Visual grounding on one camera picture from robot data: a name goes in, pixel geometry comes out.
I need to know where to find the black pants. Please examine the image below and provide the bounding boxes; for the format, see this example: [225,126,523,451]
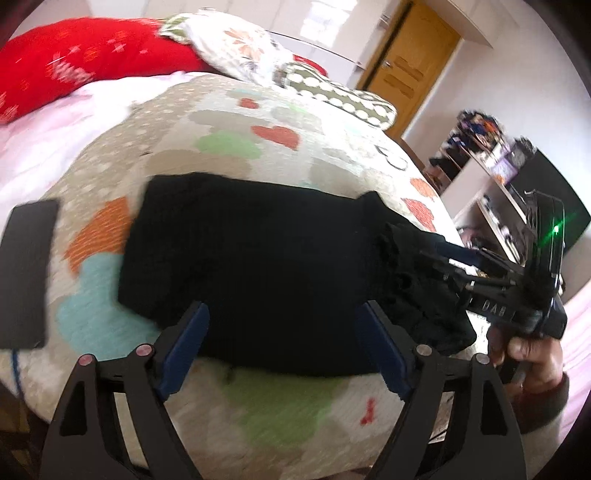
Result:
[118,173,477,377]

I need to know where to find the dark sleeve right forearm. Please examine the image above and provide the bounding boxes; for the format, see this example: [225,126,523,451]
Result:
[504,373,570,435]

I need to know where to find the person's right hand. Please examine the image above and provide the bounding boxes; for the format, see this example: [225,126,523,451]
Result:
[487,326,563,395]

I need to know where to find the black television screen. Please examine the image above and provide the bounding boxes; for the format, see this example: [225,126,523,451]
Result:
[508,150,590,253]

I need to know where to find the white shelving unit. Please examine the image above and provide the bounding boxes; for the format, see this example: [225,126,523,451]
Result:
[421,110,569,278]

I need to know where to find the black smartphone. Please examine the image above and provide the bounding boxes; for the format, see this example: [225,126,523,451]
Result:
[0,199,60,350]

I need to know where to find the green white dotted pillow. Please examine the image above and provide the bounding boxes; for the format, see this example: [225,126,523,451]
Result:
[274,62,397,131]

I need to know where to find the wooden door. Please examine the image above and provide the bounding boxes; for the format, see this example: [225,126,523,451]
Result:
[356,1,461,139]

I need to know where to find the white bed sheet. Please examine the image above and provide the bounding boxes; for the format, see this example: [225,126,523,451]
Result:
[1,72,198,224]

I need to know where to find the glossy white wardrobe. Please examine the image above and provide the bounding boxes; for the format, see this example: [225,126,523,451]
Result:
[88,0,400,87]

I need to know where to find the heart patterned bed quilt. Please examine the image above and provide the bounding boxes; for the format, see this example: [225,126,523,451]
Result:
[1,74,460,479]

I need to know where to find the red long pillow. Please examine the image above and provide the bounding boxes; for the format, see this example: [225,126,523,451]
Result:
[0,17,213,125]

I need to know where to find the white floral pillow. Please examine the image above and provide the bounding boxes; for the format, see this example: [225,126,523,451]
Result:
[158,9,294,86]

